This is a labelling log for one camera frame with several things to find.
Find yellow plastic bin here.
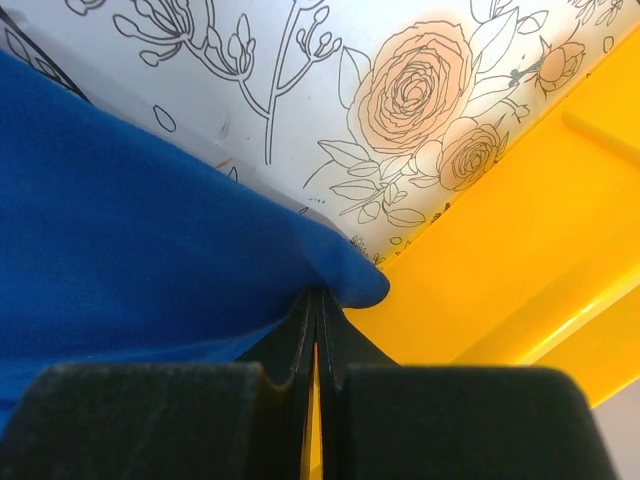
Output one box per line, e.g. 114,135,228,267
299,30,640,480

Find blue printed t shirt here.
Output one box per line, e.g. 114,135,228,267
1,55,389,420

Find floral patterned table mat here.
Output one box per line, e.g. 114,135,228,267
1,1,639,263

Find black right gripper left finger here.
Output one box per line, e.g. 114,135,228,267
1,290,315,479

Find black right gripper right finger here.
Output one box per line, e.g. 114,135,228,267
316,290,616,479

